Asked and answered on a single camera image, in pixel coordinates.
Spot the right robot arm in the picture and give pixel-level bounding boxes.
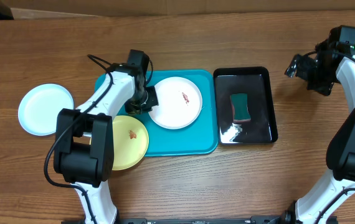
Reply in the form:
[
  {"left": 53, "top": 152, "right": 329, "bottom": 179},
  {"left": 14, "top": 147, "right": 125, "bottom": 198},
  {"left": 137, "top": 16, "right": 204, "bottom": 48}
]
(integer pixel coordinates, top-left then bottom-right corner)
[{"left": 273, "top": 26, "right": 355, "bottom": 223}]

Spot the light blue plate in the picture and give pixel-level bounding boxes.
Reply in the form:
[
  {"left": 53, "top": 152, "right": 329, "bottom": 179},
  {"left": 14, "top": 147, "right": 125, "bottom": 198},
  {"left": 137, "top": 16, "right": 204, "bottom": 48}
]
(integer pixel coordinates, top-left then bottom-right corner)
[{"left": 18, "top": 83, "right": 74, "bottom": 136}]

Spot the white plate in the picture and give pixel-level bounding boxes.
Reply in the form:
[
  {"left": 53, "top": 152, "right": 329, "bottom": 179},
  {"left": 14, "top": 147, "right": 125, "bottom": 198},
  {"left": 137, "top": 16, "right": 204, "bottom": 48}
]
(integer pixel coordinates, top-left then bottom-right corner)
[{"left": 149, "top": 77, "right": 202, "bottom": 129}]

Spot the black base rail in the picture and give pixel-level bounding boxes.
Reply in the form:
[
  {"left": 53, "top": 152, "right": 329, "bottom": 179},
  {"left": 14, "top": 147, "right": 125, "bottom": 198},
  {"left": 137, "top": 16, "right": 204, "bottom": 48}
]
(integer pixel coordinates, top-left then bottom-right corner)
[{"left": 61, "top": 215, "right": 339, "bottom": 224}]

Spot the yellow plate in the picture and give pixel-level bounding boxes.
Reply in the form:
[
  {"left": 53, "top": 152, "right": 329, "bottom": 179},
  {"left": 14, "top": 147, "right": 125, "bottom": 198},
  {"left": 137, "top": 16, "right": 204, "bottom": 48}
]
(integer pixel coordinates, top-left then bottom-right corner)
[{"left": 112, "top": 115, "right": 149, "bottom": 171}]

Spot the black water tray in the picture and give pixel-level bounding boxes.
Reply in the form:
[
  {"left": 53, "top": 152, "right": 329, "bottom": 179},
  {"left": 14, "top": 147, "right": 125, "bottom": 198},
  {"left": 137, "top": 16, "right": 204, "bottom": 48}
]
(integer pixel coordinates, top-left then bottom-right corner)
[{"left": 214, "top": 67, "right": 278, "bottom": 145}]

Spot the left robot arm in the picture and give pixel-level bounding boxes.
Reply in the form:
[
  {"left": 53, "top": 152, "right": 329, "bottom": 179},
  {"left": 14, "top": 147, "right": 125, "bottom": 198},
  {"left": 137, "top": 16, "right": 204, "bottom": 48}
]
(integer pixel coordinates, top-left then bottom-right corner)
[{"left": 44, "top": 50, "right": 158, "bottom": 223}]

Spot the green scrub sponge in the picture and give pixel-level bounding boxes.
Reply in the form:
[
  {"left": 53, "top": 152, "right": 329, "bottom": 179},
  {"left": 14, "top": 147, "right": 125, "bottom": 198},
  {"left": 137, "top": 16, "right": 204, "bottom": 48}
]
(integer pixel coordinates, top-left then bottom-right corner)
[{"left": 230, "top": 93, "right": 251, "bottom": 123}]

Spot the teal plastic tray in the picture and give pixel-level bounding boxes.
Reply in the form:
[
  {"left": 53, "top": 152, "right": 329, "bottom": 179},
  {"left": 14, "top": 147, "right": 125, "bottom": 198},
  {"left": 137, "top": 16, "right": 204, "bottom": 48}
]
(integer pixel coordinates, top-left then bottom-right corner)
[{"left": 91, "top": 69, "right": 219, "bottom": 157}]

